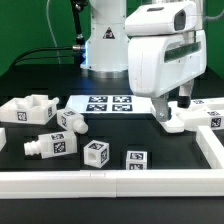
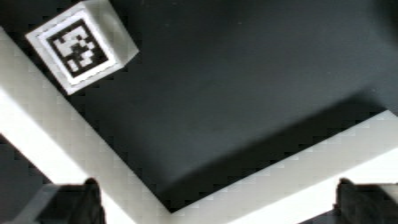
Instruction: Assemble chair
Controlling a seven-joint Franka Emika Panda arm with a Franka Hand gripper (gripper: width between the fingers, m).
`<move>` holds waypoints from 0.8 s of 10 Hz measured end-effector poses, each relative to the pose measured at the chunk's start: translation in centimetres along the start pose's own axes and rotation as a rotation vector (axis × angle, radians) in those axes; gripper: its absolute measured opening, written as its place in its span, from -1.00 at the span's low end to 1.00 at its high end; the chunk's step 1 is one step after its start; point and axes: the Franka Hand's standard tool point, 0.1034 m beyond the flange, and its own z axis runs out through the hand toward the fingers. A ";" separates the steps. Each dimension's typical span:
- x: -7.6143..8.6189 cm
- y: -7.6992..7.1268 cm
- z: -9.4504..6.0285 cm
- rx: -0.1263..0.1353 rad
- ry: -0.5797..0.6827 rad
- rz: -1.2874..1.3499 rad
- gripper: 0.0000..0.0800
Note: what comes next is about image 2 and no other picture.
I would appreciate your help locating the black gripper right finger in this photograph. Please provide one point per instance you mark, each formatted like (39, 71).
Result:
(366, 204)

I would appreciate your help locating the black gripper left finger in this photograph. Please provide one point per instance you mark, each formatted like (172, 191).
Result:
(64, 204)

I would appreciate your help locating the white cube nut with marker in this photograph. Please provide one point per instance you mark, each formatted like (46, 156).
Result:
(83, 44)

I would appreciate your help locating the white U-shaped fence frame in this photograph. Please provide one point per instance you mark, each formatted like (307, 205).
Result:
(275, 196)

